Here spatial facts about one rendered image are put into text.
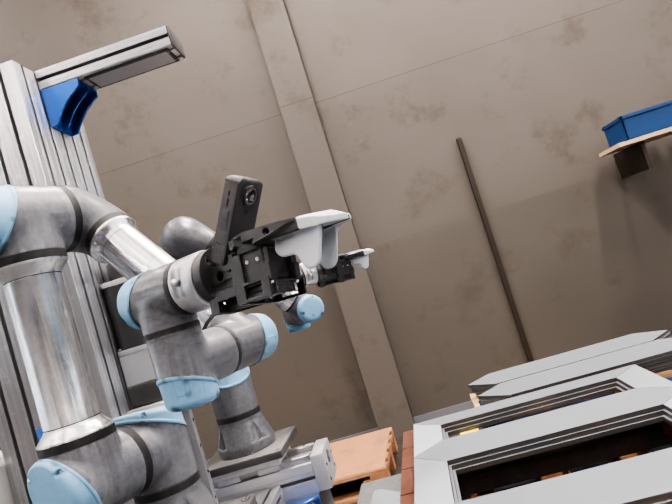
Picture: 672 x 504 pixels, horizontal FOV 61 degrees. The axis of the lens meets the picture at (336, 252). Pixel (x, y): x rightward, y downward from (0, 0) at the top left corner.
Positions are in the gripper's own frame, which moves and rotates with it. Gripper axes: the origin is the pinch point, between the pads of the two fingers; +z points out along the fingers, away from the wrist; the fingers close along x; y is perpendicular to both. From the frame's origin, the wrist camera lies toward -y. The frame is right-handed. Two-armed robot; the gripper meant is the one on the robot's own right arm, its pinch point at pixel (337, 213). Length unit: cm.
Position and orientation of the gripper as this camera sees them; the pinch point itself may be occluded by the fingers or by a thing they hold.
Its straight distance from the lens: 64.2
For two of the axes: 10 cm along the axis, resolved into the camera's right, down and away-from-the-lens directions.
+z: 8.2, -2.8, -5.0
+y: 2.2, 9.6, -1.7
